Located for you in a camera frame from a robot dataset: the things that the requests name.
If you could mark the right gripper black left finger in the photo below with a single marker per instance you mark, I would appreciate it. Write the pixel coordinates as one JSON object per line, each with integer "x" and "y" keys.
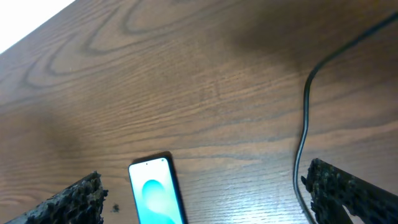
{"x": 80, "y": 203}

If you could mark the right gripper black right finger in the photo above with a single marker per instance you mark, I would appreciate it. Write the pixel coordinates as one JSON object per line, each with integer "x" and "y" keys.
{"x": 337, "y": 195}

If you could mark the blue Galaxy smartphone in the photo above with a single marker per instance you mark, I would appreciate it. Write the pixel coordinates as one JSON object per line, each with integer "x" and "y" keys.
{"x": 156, "y": 190}

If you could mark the small black screw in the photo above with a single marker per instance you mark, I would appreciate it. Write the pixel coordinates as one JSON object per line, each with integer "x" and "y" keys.
{"x": 115, "y": 208}

